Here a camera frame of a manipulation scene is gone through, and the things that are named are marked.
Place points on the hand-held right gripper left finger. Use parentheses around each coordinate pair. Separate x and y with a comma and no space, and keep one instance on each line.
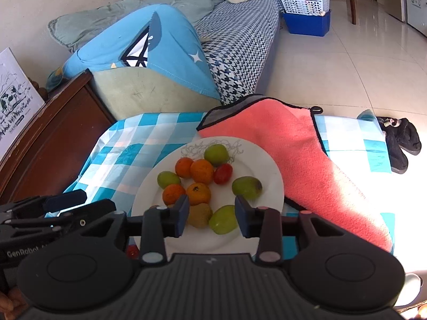
(182,216)

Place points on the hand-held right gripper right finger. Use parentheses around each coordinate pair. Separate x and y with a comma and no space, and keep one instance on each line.
(241,219)

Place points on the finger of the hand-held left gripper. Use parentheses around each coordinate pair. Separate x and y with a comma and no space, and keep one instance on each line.
(66,199)
(90,211)

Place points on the brown round fruit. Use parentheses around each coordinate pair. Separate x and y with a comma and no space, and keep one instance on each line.
(200,215)

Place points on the orange mandarin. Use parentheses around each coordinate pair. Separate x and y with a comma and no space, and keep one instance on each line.
(198,193)
(184,167)
(172,194)
(201,171)

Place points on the green jujube with dark spot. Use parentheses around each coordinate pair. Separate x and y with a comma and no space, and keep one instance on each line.
(247,187)

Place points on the small red tomato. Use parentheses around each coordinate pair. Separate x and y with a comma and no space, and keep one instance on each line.
(133,251)
(223,173)

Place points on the white plate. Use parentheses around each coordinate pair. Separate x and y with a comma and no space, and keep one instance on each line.
(260,170)

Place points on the person's left hand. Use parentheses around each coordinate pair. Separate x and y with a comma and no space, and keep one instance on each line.
(11,305)

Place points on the dark wooden cabinet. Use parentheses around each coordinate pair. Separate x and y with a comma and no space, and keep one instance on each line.
(66,123)

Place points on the pink towel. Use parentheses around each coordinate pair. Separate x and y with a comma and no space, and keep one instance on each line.
(300,160)

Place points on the blue checked tablecloth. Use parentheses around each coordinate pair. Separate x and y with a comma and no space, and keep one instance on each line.
(133,130)

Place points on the cow print cardboard box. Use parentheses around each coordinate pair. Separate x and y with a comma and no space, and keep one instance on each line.
(16,106)

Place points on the green sofa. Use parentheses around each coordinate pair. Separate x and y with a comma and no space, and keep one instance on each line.
(150,96)

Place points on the blue printed cloth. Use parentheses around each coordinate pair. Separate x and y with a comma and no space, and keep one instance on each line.
(106,46)

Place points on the black slipper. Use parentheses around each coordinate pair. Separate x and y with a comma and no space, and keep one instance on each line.
(405,136)
(397,158)

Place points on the houndstooth sofa cover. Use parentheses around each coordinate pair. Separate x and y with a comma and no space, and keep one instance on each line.
(240,40)

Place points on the blue plastic bin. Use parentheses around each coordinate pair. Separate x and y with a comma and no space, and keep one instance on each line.
(307,23)

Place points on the white plastic basket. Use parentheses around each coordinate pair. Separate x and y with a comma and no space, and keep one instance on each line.
(305,3)

